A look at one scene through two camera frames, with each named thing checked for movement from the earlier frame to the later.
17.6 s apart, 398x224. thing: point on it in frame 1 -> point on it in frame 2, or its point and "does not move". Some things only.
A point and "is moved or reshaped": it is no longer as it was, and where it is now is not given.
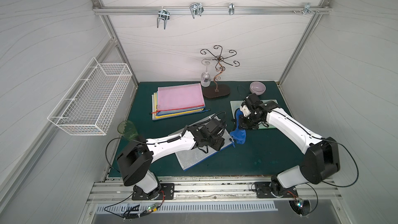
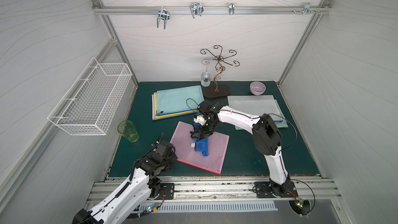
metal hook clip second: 196,9 does not move
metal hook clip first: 164,14 does not move
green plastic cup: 127,129 does not move
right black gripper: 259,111 -> 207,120
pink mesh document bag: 178,97 -> 184,145
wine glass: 205,77 does not move
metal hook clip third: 231,8 does not move
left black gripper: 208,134 -> 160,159
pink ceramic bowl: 257,87 does not move
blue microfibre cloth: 239,136 is moved or reshaped
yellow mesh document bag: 155,107 does not move
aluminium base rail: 114,190 does not move
